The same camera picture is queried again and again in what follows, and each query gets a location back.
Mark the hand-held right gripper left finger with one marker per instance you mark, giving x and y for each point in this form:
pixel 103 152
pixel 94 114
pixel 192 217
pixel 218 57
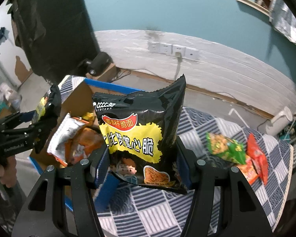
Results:
pixel 101 164

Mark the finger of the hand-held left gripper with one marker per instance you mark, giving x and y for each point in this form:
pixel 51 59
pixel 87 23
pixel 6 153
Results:
pixel 12 148
pixel 17 119

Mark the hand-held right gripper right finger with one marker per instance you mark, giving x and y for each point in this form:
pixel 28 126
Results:
pixel 185 169

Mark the orange chips snack packet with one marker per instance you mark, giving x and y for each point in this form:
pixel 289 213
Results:
pixel 86 140

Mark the small black yellow snack packet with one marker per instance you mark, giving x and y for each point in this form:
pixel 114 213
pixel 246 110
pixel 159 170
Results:
pixel 53 98

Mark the orange white snack packet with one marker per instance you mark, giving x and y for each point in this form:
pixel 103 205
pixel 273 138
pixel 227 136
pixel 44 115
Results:
pixel 61 133

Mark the long gold snack packet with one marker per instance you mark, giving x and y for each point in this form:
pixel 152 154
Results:
pixel 88 117

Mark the blue cardboard box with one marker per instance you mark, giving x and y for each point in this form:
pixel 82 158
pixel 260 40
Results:
pixel 75 101

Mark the black yellow noodle snack packet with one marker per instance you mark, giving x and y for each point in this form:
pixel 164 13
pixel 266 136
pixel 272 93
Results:
pixel 143 118

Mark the person's left hand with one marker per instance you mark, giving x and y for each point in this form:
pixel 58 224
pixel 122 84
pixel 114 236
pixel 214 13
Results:
pixel 2 170

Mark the white plastic bag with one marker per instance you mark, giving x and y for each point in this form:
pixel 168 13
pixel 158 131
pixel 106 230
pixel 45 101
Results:
pixel 7 97

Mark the green snack packet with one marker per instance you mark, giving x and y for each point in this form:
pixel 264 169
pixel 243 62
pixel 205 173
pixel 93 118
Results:
pixel 224 148

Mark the blue patterned tablecloth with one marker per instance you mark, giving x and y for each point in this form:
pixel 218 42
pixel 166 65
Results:
pixel 150 209

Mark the small red orange snack packet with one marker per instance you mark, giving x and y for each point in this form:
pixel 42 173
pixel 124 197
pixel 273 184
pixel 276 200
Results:
pixel 248 171

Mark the white plastic strip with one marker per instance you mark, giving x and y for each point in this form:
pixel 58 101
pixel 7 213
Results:
pixel 238 114

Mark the dark cloth sheet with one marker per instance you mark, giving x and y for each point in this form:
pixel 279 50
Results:
pixel 51 29

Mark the brown cardboard box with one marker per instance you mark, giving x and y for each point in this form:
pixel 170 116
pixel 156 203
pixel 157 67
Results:
pixel 109 72

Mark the black device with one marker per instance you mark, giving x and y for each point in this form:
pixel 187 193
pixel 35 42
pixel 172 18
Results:
pixel 98 64

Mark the white kettle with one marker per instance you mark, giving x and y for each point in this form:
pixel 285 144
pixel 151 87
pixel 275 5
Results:
pixel 278 121

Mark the wooden window sill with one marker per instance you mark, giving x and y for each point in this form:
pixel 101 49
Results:
pixel 251 4

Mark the silver crinkled curtain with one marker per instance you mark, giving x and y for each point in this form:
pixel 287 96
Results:
pixel 286 17

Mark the white wall socket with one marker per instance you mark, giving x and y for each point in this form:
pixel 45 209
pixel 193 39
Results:
pixel 154 47
pixel 192 53
pixel 166 48
pixel 178 50

